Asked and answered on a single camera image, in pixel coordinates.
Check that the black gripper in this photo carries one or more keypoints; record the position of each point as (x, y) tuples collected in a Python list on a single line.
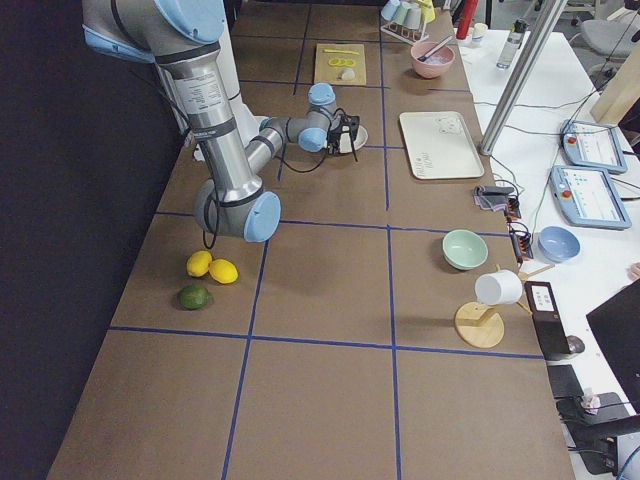
[(344, 131)]

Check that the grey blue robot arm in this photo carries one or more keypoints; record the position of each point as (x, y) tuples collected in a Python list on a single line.
[(189, 41)]

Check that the cream rectangular tray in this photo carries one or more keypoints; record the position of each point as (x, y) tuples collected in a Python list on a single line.
[(439, 146)]

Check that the beige plate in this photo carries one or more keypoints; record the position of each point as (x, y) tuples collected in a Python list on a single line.
[(340, 143)]

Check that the bamboo cutting board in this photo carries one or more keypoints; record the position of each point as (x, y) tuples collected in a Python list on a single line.
[(323, 73)]

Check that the pink bowl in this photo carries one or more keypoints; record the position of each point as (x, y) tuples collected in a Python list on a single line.
[(435, 65)]

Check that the acrylic cup rack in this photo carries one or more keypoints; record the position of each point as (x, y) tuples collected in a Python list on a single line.
[(403, 33)]

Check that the grey cup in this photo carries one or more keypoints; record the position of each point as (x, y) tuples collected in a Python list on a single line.
[(412, 15)]

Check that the mint green cup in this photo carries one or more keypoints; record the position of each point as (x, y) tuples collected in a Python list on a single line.
[(401, 12)]

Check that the blue cup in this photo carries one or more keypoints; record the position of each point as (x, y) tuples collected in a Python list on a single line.
[(389, 9)]

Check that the yellow cup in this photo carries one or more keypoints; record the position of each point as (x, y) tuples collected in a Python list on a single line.
[(428, 13)]

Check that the grey folded cloth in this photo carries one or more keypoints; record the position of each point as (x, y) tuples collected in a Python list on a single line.
[(493, 198)]

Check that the mint green bowl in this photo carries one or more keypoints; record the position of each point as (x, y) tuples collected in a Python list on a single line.
[(464, 249)]

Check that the paper cup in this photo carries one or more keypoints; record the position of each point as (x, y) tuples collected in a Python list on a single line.
[(478, 33)]

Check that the red bottle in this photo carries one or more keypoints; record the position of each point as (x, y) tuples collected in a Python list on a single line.
[(466, 16)]

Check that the clear water bottle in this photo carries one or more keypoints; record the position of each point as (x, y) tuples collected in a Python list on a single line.
[(512, 44)]

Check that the yellow lemon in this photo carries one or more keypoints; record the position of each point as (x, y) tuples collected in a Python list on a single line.
[(198, 263), (223, 271)]

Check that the white mug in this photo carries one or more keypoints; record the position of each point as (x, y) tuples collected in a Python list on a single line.
[(499, 288)]

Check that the green lime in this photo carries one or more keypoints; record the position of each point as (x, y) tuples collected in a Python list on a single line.
[(193, 297)]

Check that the blue bowl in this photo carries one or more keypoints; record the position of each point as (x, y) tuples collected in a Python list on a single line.
[(558, 244)]

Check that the wooden mug stand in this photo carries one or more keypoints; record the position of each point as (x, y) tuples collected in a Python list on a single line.
[(481, 325)]

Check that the teach pendant tablet near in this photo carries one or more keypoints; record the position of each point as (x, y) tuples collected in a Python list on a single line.
[(587, 198)]

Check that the teach pendant tablet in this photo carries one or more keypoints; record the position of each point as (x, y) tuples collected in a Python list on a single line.
[(587, 198), (590, 144)]

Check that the teach pendant tablet far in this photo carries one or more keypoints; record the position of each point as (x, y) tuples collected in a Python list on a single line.
[(590, 144)]

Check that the black remote box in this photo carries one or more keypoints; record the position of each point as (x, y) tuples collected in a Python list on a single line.
[(547, 323)]

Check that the black computer mouse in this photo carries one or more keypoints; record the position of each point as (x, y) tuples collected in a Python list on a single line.
[(575, 345)]

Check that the black monitor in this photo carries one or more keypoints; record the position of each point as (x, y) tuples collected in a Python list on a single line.
[(615, 327)]

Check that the aluminium frame post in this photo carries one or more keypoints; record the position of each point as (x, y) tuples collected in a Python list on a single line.
[(544, 26)]

